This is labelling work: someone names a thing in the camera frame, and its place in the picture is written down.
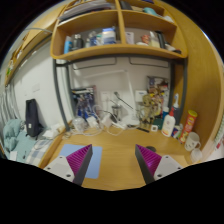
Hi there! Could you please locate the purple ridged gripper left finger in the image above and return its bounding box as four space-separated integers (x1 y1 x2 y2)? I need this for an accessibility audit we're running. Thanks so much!
66 145 93 186

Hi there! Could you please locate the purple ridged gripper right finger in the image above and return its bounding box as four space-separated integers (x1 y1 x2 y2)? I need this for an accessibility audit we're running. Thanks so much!
135 145 161 184

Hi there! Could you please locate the black computer mouse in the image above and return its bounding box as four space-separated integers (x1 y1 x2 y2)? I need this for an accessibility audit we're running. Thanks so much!
146 146 156 152

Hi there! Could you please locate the blue mouse pad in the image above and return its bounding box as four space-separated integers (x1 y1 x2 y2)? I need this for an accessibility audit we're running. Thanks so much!
58 143 103 180

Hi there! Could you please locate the white lotion bottle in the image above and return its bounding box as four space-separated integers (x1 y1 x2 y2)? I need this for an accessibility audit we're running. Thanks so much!
161 110 176 137

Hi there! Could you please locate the groot figurine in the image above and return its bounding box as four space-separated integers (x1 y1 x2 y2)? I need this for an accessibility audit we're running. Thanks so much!
139 94 155 129

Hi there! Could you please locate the white mug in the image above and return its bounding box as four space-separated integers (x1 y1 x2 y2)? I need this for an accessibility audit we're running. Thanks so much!
184 132 201 152

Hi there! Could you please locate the white cup lower right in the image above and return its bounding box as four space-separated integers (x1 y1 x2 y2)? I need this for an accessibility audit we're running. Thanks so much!
190 149 202 163

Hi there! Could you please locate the black bag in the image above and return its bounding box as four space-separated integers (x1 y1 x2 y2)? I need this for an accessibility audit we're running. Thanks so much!
25 99 43 137

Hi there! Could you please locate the red chips can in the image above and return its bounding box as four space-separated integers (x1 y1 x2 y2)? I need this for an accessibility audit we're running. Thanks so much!
179 110 198 143

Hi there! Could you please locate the teal pillow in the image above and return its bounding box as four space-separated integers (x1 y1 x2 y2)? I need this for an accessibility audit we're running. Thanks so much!
3 119 21 151

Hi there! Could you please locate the white jar on shelf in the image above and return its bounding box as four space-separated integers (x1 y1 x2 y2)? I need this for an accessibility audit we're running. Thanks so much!
102 27 116 45

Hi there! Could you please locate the white power strip with cables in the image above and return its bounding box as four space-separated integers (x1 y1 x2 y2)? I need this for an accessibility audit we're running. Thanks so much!
71 105 127 136

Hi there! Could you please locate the wooden wall shelf unit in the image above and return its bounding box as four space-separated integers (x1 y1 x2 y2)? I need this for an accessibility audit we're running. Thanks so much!
50 0 187 61

